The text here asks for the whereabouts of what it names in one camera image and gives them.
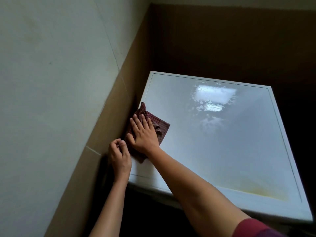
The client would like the dark red shirt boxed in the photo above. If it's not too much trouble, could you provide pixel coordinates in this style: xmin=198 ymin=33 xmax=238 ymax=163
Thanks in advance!
xmin=232 ymin=218 xmax=288 ymax=237

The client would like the person's left forearm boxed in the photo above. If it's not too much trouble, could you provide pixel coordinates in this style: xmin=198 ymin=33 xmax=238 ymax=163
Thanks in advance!
xmin=89 ymin=177 xmax=129 ymax=237

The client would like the person's right forearm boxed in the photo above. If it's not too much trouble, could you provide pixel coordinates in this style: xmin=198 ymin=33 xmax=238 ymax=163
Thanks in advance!
xmin=147 ymin=147 xmax=251 ymax=237

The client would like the white washing machine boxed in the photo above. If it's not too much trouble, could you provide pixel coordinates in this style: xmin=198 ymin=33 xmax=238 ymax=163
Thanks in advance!
xmin=127 ymin=71 xmax=313 ymax=225

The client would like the person's left hand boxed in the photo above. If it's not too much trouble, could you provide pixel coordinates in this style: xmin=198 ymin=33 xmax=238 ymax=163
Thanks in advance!
xmin=108 ymin=138 xmax=132 ymax=183

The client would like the person's right hand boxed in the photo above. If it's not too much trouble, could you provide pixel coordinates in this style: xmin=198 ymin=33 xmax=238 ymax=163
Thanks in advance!
xmin=126 ymin=114 xmax=161 ymax=157

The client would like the red checkered cloth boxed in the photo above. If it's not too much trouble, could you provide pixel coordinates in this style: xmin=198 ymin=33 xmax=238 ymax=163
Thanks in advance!
xmin=124 ymin=102 xmax=171 ymax=164

